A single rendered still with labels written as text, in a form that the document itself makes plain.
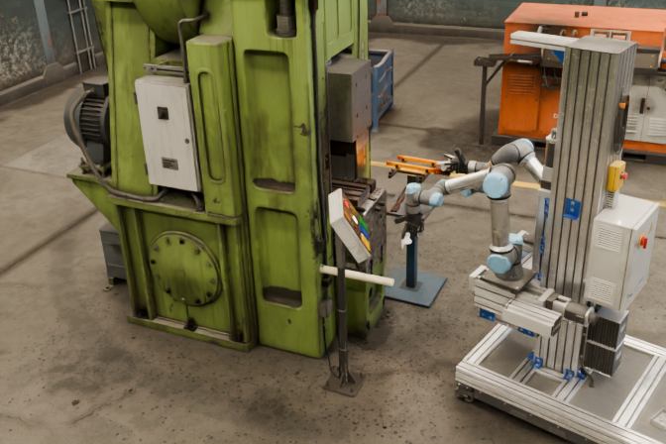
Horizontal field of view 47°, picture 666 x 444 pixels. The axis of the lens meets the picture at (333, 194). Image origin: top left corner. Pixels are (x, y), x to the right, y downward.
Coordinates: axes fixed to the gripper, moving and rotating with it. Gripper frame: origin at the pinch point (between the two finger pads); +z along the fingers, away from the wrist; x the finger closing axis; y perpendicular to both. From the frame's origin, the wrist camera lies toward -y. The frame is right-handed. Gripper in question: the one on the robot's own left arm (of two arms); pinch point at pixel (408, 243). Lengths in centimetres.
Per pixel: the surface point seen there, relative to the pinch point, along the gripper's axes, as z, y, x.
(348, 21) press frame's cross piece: -103, -71, 42
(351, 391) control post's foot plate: 92, -19, -30
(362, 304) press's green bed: 67, -46, 17
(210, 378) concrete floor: 93, -97, -68
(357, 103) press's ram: -64, -50, 21
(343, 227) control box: -20.3, -16.6, -35.6
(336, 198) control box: -25.1, -34.0, -19.2
